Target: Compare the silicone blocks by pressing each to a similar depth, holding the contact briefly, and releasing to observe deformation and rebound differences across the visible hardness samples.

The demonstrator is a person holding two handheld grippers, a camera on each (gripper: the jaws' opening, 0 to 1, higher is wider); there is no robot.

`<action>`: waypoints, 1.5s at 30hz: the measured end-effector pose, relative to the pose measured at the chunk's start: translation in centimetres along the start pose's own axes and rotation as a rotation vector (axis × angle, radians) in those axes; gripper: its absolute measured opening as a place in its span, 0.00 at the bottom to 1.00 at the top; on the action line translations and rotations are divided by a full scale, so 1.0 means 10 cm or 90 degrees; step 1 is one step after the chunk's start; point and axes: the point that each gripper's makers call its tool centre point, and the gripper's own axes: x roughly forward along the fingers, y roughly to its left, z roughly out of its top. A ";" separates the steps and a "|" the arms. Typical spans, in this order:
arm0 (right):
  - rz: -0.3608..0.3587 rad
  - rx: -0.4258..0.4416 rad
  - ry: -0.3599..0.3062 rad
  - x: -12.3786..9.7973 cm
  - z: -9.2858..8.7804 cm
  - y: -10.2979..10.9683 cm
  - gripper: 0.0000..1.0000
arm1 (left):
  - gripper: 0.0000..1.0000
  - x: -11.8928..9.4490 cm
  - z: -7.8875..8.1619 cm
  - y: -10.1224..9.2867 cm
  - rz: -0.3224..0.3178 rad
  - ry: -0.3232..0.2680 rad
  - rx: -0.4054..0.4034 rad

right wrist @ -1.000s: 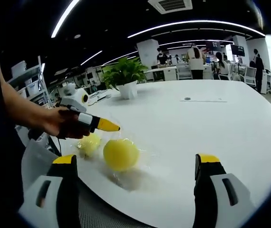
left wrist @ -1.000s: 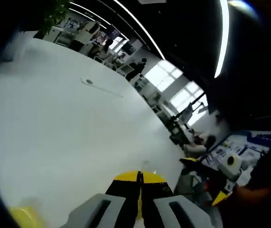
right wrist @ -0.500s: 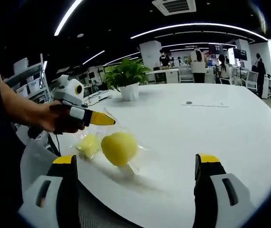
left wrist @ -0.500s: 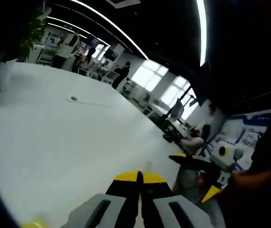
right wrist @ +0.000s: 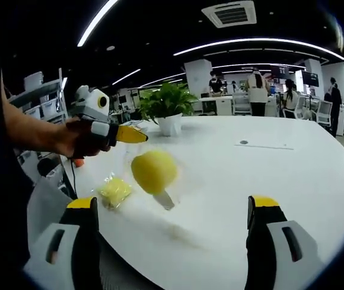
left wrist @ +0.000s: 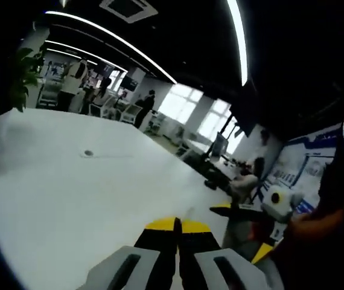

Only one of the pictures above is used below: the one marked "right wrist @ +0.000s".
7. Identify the hanging display screen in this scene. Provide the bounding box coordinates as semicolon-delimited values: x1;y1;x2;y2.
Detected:
301;70;320;88
270;64;291;80

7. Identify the white storage bin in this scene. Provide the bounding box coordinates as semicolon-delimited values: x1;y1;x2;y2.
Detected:
23;71;45;91

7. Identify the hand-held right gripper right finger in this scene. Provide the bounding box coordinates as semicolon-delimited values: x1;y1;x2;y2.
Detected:
244;195;324;290

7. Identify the green leafy plant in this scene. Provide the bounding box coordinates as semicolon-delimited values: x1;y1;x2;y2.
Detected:
136;82;199;126

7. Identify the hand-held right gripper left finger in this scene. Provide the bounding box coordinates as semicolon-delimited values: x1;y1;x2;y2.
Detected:
23;196;101;290

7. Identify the white plant pot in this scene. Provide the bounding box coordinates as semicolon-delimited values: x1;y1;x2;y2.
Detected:
157;112;184;137

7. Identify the metal storage shelf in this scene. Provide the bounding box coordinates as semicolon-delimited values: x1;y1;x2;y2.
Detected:
8;67;69;129

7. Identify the person's dark clothing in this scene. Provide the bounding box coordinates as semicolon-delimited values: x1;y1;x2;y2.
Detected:
0;68;34;272

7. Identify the white office chair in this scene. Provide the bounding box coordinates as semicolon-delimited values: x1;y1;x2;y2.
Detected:
232;91;253;116
317;99;333;125

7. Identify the round yellow silicone block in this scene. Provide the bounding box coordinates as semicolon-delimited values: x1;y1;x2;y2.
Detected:
130;150;179;196

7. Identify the ceiling air conditioner vent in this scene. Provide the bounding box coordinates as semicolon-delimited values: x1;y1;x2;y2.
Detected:
201;0;258;29

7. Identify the person's left hand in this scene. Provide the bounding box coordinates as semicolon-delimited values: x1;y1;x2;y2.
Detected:
56;117;113;160

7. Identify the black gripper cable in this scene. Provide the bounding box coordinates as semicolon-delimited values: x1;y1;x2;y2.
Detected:
68;156;78;201

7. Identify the yellow sponge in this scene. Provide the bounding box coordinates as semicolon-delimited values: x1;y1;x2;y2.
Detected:
95;176;133;210

